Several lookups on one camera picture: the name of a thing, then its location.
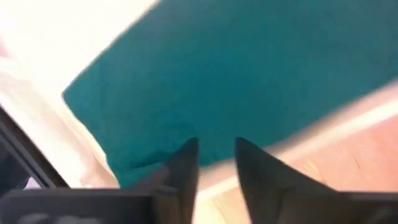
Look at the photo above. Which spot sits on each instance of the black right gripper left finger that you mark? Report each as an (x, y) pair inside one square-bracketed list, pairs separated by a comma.
[(177, 199)]

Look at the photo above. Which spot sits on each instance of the green cloth napkin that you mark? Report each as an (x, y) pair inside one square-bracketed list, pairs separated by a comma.
[(217, 77)]

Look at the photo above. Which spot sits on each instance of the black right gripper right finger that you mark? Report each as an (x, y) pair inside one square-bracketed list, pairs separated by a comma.
[(280, 199)]

